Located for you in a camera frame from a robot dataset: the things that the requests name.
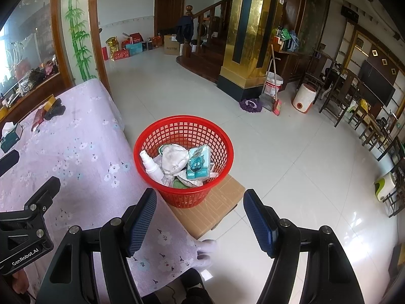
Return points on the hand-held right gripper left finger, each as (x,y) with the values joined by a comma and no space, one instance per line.
(142,221)

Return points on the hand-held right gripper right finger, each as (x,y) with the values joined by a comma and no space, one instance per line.
(256,221)

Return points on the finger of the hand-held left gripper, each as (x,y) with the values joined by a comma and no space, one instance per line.
(8,163)
(44,193)

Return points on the white bottle with red label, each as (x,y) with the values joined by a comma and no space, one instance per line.
(152,164)

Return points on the white cotton glove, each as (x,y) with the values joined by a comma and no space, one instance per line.
(174,158)

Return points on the teal tissue pack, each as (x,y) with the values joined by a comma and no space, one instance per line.
(197,164)

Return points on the red plastic basket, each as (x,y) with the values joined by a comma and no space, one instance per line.
(177,126)

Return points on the teal tissue box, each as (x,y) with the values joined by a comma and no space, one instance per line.
(11,136)

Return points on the flat cardboard box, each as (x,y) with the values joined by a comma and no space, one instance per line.
(218,196)

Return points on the purple floral tablecloth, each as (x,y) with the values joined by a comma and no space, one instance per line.
(79,152)

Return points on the dark red flat packet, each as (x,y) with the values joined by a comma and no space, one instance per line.
(39,117)

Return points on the black case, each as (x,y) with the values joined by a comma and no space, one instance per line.
(56,110)

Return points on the brown tape roll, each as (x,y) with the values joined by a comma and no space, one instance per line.
(50,101)

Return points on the purple mop head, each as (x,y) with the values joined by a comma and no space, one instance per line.
(251,105)

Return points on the grey dustpan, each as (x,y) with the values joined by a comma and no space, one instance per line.
(267,101)

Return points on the white cylindrical container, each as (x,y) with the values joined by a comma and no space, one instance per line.
(304,98)

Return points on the green white appliance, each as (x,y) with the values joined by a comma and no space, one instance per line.
(384,186)

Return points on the white plastic bucket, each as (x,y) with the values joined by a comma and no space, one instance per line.
(272,87)

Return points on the wooden chair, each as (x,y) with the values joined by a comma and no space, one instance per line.
(340,91)
(318,66)

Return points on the gold foil bag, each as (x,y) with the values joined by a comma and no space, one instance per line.
(112,47)

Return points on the red gift box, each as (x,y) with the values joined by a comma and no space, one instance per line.
(121,54)

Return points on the teal gift box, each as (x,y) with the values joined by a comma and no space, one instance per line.
(134,49)

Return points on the brown cardboard box with label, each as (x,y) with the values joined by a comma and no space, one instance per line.
(171,46)

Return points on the black television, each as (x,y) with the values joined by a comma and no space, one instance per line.
(376,82)

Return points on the gold pillar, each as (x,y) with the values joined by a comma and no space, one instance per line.
(250,28)

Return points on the dark jacket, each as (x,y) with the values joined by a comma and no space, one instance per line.
(185,30)

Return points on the wooden stair railing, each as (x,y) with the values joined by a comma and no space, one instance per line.
(208,15)

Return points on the wooden door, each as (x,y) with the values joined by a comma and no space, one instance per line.
(169,9)

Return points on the green bamboo wall sticker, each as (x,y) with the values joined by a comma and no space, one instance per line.
(79,31)

